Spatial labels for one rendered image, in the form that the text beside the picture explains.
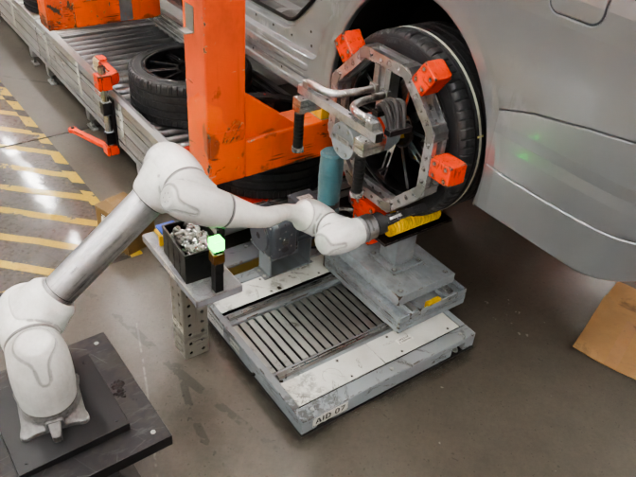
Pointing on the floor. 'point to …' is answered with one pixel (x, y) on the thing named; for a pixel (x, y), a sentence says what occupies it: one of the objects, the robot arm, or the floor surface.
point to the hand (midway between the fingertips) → (417, 208)
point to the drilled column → (188, 324)
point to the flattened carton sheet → (612, 331)
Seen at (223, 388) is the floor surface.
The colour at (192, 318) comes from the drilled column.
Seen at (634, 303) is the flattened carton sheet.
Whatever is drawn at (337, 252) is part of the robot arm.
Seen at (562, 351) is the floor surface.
